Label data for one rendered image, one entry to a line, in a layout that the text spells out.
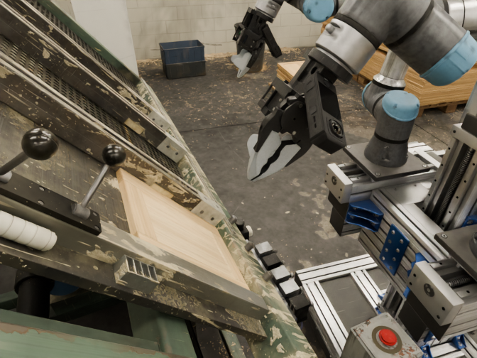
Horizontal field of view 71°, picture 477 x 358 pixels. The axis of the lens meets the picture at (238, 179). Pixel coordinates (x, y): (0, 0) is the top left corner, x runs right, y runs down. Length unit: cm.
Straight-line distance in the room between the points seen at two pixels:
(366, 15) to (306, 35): 635
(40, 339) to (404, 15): 54
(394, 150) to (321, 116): 86
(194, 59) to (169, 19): 111
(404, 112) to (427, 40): 71
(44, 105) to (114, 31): 386
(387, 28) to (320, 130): 17
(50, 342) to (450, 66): 57
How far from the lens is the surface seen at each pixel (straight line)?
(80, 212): 56
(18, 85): 84
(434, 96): 445
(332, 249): 237
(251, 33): 114
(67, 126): 87
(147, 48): 616
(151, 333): 70
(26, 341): 38
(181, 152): 149
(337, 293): 189
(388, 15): 51
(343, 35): 49
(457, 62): 56
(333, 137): 43
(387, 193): 132
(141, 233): 73
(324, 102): 46
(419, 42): 53
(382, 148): 128
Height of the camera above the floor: 170
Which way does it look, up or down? 36 degrees down
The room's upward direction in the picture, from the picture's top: straight up
